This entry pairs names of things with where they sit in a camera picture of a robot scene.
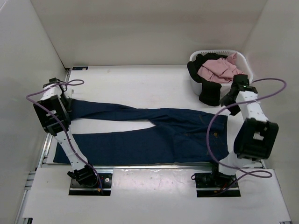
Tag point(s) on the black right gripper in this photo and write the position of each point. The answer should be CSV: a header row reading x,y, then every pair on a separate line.
x,y
234,110

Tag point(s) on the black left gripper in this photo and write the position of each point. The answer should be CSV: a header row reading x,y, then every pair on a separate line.
x,y
68,108

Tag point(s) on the dark blue denim trousers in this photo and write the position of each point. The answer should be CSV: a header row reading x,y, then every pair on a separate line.
x,y
177,135

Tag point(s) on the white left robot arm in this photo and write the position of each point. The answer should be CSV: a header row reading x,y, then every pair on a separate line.
x,y
52,106

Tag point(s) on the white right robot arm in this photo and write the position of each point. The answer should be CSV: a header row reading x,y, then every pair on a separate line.
x,y
256,136

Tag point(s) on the black garment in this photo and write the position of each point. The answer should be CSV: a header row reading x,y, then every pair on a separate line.
x,y
208,92

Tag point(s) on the pink garment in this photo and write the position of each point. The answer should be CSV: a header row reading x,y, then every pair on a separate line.
x,y
221,70

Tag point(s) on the small blue label sticker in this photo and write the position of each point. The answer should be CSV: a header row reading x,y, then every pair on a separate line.
x,y
80,68

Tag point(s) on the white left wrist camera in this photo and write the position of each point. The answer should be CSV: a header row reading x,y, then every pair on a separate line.
x,y
68,93

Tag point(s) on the aluminium table edge rail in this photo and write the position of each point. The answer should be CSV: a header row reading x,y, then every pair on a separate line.
x,y
174,172

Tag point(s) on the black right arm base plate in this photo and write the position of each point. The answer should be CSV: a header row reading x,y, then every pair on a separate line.
x,y
215,184

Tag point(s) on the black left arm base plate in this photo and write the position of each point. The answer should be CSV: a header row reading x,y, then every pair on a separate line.
x,y
94,188

